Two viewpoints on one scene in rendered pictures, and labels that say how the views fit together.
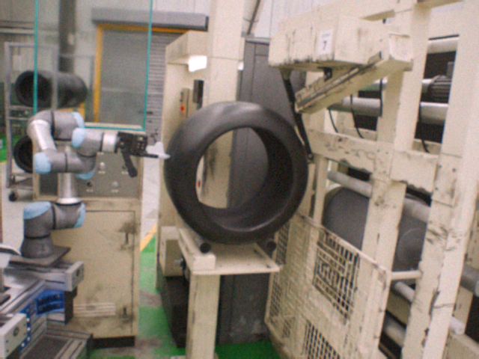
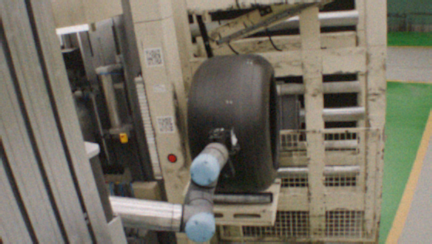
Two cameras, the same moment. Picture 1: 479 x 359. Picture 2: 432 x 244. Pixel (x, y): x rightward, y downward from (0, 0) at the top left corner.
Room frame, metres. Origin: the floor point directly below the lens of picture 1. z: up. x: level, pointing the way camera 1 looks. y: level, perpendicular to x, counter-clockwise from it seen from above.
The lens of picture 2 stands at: (0.89, 1.37, 1.79)
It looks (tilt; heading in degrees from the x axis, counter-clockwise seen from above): 21 degrees down; 304
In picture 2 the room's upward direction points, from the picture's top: 8 degrees counter-clockwise
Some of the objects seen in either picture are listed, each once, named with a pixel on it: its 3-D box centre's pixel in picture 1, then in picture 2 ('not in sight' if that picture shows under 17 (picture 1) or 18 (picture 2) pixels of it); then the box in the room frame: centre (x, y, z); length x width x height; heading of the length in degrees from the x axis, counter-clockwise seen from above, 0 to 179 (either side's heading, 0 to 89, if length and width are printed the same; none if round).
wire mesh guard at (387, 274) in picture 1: (310, 304); (294, 189); (1.61, -0.36, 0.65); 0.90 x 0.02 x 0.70; 18
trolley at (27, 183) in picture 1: (52, 123); not in sight; (5.33, 2.52, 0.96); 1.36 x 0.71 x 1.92; 178
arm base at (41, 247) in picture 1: (37, 242); not in sight; (1.72, 0.89, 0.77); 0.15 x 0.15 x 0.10
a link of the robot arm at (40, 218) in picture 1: (38, 218); not in sight; (1.72, 0.88, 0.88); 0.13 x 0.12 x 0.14; 125
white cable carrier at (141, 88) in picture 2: not in sight; (151, 128); (2.03, 0.18, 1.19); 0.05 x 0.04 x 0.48; 108
